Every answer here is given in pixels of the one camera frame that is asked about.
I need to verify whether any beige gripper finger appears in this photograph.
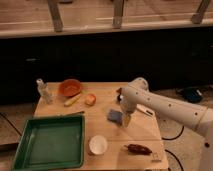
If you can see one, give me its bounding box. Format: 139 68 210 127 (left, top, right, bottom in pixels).
122 114 131 127

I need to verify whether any blue sponge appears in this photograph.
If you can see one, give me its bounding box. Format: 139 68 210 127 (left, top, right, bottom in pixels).
107 109 122 124

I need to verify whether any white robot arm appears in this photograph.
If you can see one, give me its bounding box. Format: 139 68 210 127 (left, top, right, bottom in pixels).
120 77 213 171

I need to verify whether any green plastic tray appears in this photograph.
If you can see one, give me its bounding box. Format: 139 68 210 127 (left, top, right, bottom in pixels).
12 115 85 171

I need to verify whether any brown grape bunch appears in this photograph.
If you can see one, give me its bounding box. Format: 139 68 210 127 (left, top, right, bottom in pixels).
116 88 122 94

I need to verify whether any dark red chili pepper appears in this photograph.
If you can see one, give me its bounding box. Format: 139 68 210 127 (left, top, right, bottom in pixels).
126 144 152 155

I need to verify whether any orange apple half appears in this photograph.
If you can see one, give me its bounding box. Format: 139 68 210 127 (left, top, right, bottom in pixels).
85 94 96 106

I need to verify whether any white cup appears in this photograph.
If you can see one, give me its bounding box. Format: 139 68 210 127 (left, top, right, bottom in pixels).
89 135 108 155

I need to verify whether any orange bowl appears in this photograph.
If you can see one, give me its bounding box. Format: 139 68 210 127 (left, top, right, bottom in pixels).
59 79 82 97

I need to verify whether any blue black device on floor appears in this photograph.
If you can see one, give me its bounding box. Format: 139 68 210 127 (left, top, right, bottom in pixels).
176 88 203 103

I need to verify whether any clear plastic bottle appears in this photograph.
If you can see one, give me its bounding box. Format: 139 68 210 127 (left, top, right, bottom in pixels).
36 79 53 104

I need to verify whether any black cable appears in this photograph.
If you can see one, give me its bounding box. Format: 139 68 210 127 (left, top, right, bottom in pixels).
161 125 186 171

